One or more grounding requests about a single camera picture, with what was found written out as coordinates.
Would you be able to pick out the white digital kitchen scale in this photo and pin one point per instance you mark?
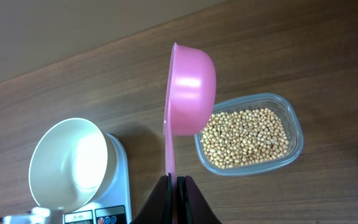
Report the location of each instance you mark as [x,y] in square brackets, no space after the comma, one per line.
[114,206]

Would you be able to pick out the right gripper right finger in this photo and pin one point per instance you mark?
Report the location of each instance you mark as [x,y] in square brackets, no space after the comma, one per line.
[192,207]

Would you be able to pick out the pink plastic scoop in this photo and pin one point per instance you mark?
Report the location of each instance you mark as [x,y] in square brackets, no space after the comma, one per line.
[189,102]

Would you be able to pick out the white bowl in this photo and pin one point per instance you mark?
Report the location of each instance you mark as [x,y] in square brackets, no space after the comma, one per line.
[73,164]

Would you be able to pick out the clear plastic container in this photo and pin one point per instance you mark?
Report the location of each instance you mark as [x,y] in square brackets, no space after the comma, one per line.
[291,126]

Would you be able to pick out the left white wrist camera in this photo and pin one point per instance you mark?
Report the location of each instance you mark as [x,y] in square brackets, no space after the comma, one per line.
[37,215]

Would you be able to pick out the soybeans in container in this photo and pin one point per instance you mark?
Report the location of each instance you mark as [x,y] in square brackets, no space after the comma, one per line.
[241,138]

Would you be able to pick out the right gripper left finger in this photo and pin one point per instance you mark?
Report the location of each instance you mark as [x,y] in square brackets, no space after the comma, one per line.
[158,207]

